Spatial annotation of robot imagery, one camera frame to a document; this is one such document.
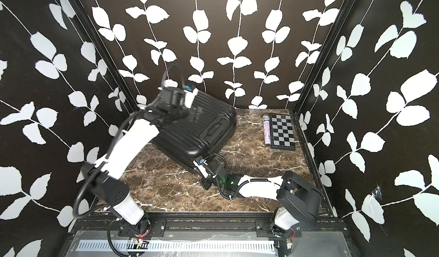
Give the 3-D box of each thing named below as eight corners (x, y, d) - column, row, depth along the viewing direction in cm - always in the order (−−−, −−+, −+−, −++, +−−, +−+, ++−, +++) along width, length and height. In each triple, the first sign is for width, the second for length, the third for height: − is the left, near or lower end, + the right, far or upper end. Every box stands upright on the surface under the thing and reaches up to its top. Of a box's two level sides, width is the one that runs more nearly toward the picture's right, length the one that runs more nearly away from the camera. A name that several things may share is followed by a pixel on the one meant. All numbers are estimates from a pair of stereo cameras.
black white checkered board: (271, 148, 103) (272, 146, 101) (269, 115, 121) (270, 112, 119) (295, 151, 102) (296, 149, 100) (290, 117, 120) (291, 114, 118)
